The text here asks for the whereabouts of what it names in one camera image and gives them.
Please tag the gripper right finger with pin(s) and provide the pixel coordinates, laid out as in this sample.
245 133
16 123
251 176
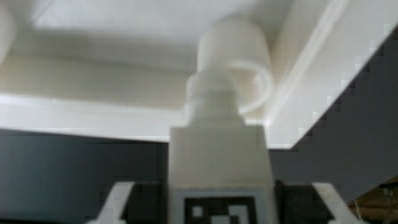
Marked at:
341 214

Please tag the white leg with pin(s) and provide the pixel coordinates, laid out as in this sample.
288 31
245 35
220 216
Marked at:
220 182

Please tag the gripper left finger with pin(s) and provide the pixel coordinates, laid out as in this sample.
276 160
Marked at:
110 213

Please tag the white square tabletop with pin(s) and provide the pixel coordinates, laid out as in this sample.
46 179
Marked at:
98 56

